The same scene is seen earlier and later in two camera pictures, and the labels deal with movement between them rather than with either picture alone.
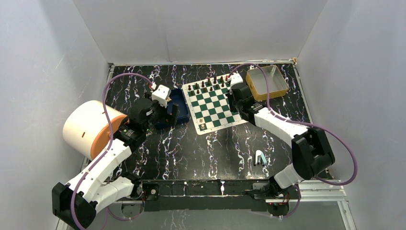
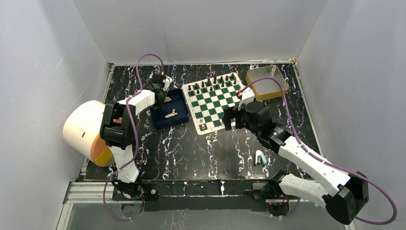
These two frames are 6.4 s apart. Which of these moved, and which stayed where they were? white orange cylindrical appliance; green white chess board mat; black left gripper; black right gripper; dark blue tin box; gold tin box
Moved: black left gripper; black right gripper
Stayed: gold tin box; white orange cylindrical appliance; dark blue tin box; green white chess board mat
